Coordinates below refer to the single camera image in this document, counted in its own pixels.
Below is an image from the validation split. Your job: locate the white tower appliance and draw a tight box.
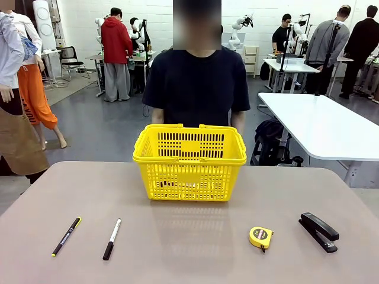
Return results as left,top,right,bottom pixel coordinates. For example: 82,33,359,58
32,0,57,51

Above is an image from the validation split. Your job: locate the white marker with black cap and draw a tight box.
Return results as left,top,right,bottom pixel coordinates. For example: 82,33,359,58
102,218,123,262

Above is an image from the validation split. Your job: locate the black thin stand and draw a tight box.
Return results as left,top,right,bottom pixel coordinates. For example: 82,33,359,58
277,25,294,93

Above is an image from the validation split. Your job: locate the black camera tripod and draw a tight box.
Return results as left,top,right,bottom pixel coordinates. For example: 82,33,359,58
313,22,342,97

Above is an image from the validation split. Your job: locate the person in gray jacket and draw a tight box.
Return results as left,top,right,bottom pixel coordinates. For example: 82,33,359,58
304,4,351,96

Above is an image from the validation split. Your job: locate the yellow plastic shopping basket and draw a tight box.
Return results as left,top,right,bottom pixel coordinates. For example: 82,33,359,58
132,123,248,202

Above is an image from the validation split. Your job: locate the black stapler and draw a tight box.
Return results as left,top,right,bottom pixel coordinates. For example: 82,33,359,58
298,211,341,254

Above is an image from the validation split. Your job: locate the person in black outfit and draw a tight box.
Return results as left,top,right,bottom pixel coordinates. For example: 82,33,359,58
339,5,379,100

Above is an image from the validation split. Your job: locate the person in black short sleeves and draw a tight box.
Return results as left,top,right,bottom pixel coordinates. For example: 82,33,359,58
271,13,294,54

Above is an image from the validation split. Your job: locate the black office chair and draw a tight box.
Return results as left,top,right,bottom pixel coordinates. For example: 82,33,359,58
55,46,91,82

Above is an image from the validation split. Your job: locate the white humanoid robot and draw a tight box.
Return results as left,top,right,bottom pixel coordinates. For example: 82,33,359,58
129,17,152,53

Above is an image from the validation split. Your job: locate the person's right forearm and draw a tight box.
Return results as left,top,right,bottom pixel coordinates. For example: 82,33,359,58
151,106,165,125

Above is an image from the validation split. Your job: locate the black backpack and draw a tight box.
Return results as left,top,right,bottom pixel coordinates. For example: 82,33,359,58
250,118,294,166

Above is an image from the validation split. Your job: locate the white drawer cabinet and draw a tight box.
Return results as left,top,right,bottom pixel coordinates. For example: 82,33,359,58
243,44,261,79

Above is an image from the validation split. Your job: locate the black pen with yellow cap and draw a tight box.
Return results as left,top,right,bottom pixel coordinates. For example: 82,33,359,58
51,217,82,257

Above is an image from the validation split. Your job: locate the white robot at workbench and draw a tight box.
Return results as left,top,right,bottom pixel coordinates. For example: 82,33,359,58
288,22,309,56

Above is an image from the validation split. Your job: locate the mannequin in orange pants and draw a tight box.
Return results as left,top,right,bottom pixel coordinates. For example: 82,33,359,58
11,11,68,151

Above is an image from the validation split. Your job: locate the white workbench table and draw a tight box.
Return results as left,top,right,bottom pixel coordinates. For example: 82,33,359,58
262,57,321,94

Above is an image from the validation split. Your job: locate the mannequin in brown apron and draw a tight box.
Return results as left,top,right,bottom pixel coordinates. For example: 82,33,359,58
0,2,50,185

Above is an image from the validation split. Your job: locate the person in black T-shirt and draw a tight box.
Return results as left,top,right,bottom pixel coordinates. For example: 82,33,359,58
142,0,251,131

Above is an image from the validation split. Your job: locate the yellow tape measure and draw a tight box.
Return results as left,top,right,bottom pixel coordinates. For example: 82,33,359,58
248,226,274,253

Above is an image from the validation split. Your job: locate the person in red hoodie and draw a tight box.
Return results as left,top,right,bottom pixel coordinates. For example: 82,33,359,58
99,7,134,103

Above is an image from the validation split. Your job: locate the gray background work table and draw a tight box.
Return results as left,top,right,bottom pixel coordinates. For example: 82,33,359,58
85,50,157,98

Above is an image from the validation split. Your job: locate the person's left forearm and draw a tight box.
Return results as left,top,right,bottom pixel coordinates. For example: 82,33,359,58
230,109,246,137

